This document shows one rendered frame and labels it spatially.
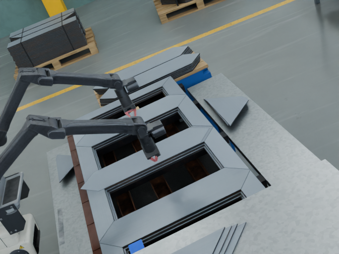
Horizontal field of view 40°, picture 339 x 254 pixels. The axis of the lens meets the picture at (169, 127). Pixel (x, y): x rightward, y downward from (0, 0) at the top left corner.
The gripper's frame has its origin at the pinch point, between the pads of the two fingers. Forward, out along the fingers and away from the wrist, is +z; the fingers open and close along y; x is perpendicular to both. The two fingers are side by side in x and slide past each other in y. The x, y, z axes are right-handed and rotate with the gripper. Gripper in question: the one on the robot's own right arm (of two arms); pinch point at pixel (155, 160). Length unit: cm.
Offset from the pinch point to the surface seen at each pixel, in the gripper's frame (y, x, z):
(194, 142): 10.4, -22.2, 12.0
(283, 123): 84, -105, 118
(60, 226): 12, 61, 28
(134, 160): 18.2, 10.0, 13.2
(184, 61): 104, -48, 35
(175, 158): 6.3, -9.8, 12.4
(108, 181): 10.8, 26.1, 11.1
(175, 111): 50, -23, 23
